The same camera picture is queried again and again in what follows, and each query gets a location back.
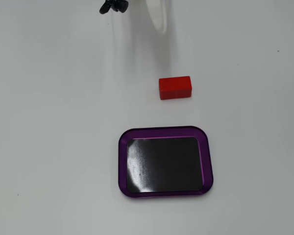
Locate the purple metal tray black mat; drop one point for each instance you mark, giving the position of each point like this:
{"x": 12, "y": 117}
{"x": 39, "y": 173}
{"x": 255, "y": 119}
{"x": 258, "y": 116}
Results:
{"x": 164, "y": 164}

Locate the black camera mount knob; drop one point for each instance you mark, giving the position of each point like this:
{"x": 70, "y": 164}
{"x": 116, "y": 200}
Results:
{"x": 115, "y": 5}

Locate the red rectangular cube block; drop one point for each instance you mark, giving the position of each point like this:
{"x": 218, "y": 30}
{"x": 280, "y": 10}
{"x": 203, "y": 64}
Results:
{"x": 174, "y": 85}

